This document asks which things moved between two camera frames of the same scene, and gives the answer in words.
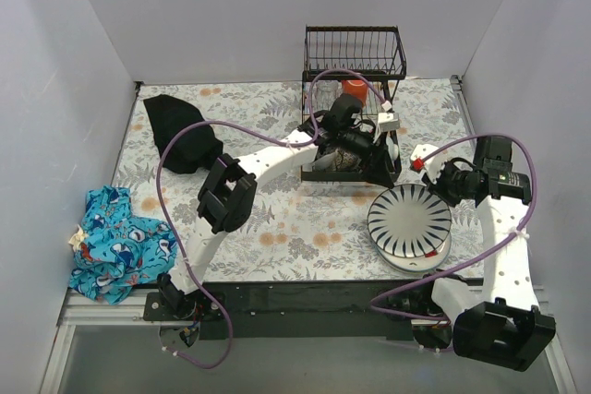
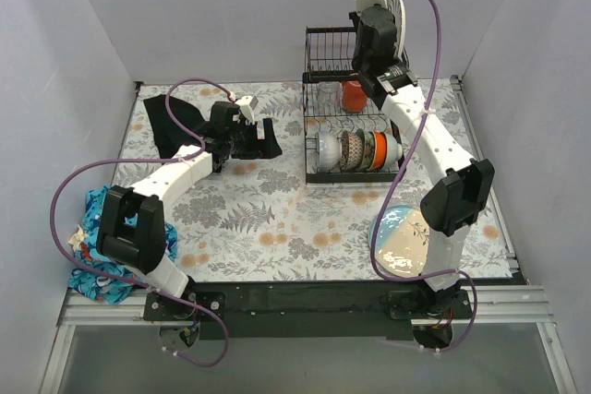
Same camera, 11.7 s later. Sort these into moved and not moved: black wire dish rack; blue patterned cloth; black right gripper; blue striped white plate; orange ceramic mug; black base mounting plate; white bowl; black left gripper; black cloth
Moved: black right gripper; blue striped white plate; black left gripper
Not moved: blue patterned cloth; white bowl; black base mounting plate; orange ceramic mug; black cloth; black wire dish rack
